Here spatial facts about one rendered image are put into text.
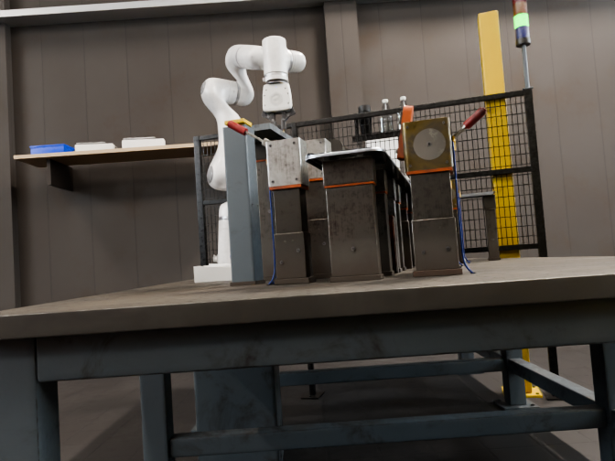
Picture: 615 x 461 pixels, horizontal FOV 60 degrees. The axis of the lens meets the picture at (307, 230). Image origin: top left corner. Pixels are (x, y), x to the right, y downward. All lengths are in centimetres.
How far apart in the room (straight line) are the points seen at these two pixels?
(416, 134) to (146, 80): 434
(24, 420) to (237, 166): 81
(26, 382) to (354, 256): 70
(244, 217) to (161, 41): 417
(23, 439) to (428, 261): 87
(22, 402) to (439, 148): 97
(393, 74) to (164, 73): 215
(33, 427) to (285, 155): 78
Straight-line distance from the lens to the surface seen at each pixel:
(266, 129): 160
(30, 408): 105
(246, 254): 146
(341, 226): 125
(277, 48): 195
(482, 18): 317
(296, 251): 131
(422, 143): 127
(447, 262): 125
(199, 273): 208
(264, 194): 172
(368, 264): 124
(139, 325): 92
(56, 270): 545
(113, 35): 568
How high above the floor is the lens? 76
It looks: 3 degrees up
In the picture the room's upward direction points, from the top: 4 degrees counter-clockwise
